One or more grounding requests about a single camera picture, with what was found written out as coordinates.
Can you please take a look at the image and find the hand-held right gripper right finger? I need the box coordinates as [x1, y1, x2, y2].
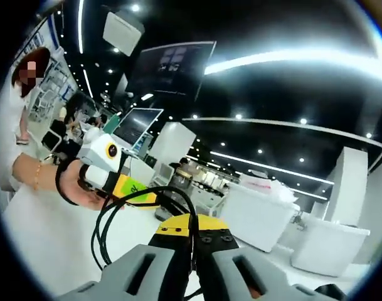
[193, 214, 346, 301]

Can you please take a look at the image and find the black wrist strap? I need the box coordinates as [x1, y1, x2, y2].
[55, 158, 85, 206]

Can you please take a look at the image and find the white desktop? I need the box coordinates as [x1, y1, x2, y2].
[1, 184, 378, 298]

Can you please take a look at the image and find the person's left hand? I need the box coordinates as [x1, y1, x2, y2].
[60, 159, 125, 213]

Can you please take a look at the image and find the large dark hanging screen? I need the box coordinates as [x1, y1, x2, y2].
[129, 40, 217, 103]

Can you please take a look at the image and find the person's white-clothed body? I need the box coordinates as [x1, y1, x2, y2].
[0, 46, 68, 201]

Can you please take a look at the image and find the large white storage box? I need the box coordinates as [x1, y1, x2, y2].
[221, 181, 300, 253]

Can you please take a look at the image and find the white-framed display screen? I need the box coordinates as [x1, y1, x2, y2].
[113, 107, 165, 152]

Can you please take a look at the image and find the white shelf rack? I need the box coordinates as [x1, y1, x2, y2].
[29, 61, 76, 124]

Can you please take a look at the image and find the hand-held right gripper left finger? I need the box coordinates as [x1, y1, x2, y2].
[55, 214, 195, 301]

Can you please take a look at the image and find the long ceiling light strip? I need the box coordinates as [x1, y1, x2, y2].
[204, 46, 382, 77]

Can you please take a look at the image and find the white ceiling unit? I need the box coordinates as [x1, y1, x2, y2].
[102, 10, 146, 58]

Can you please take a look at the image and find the small white storage box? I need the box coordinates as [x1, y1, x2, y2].
[290, 215, 371, 277]

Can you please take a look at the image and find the black data cable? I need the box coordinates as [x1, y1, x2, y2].
[90, 186, 200, 272]

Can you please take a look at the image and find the thin gold bracelet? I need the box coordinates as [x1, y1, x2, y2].
[33, 159, 43, 191]

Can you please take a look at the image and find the white square pillar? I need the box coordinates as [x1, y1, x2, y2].
[326, 145, 369, 227]

